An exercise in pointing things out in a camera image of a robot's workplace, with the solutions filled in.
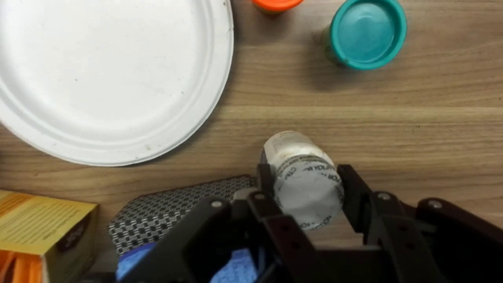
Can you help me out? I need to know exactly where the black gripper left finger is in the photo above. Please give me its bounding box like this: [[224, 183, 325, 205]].
[[254, 163, 287, 213]]

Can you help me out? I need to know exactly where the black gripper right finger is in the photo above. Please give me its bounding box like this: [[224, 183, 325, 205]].
[[334, 164, 377, 236]]

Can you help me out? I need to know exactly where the small white pill bottle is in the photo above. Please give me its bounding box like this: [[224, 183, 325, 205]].
[[260, 130, 345, 233]]

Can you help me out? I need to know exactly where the small tub teal lid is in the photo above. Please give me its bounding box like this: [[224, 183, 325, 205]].
[[326, 0, 408, 73]]

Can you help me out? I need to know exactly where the small tub orange lid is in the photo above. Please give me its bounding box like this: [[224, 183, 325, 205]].
[[249, 0, 304, 16]]

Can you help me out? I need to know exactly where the white paper plate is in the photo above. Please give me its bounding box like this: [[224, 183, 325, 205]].
[[0, 0, 235, 169]]

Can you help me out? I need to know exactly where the grey patterned block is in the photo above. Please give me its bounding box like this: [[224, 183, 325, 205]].
[[106, 174, 259, 258]]

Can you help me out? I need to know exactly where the blue sponge cloth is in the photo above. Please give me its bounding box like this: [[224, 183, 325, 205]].
[[114, 241, 259, 283]]

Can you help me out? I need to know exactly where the open yellow cardboard box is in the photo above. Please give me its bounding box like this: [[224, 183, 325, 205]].
[[0, 189, 100, 283]]

